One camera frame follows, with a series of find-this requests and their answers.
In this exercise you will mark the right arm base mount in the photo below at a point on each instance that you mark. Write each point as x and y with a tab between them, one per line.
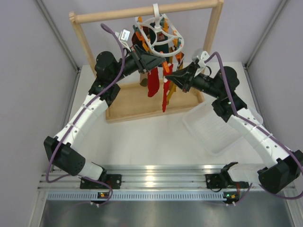
217	182

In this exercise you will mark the aluminium rail frame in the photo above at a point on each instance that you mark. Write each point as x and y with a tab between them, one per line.
147	183

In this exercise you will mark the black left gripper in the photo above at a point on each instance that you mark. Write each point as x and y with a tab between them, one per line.
144	61

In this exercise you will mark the red christmas sock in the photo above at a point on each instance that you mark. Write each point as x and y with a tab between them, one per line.
165	100
153	82

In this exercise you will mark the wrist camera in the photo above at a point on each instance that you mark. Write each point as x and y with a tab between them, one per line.
198	58
123	38

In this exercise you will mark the beige green striped sock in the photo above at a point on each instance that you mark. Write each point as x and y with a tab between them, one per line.
144	79

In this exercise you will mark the white plastic clip hanger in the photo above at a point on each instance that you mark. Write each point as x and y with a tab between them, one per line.
159	23

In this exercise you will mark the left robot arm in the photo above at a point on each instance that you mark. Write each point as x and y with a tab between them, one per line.
62	149

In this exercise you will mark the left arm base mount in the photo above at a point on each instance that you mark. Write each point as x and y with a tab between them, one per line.
112	180

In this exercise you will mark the white plastic basket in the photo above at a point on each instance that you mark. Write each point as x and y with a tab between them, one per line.
210	131

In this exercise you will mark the orange clothes clip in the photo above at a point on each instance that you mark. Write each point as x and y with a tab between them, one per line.
167	68

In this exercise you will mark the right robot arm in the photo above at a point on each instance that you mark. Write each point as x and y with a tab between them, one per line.
280	165

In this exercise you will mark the wooden hanging rack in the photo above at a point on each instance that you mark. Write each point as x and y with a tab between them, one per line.
132	102

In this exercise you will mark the dark teal sock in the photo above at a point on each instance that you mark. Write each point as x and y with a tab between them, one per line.
160	38

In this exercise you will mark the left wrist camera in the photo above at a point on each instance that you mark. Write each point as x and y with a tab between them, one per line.
123	38

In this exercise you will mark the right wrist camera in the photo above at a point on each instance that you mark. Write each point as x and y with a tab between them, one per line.
198	58

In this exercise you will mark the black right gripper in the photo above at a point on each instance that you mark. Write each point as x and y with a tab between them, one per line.
181	77

